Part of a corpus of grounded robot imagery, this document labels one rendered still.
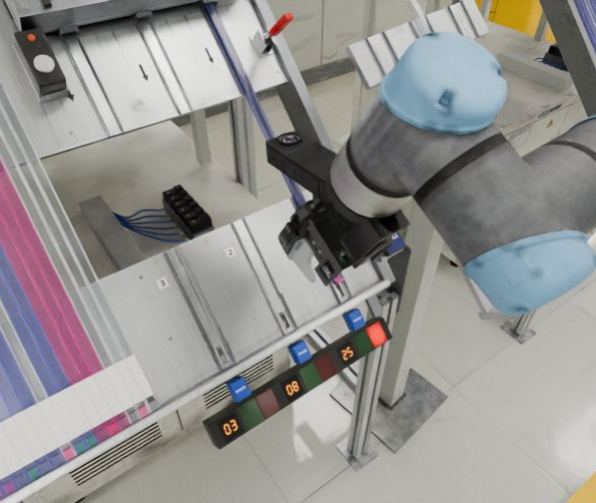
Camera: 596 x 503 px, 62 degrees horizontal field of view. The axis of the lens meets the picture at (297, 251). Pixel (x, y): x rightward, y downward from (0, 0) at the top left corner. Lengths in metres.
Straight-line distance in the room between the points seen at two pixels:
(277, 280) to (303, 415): 0.80
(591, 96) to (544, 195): 1.08
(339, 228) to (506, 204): 0.20
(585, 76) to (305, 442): 1.17
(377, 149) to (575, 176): 0.14
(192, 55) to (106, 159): 0.64
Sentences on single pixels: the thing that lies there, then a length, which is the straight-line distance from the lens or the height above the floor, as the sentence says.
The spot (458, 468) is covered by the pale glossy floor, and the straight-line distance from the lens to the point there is 1.52.
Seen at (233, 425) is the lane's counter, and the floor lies 0.66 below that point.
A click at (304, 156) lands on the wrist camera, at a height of 1.06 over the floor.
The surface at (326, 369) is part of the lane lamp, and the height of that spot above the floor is 0.66.
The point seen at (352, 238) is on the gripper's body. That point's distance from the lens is 0.48.
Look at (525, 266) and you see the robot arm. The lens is 0.35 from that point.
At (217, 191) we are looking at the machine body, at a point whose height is 0.62.
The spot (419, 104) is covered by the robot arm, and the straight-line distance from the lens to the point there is 0.34.
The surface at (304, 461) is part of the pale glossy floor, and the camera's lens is 1.47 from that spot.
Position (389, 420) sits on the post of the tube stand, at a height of 0.01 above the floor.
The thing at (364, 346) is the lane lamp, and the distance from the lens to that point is 0.85.
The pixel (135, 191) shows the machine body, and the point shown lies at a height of 0.62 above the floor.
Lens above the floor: 1.34
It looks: 43 degrees down
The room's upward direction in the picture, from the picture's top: straight up
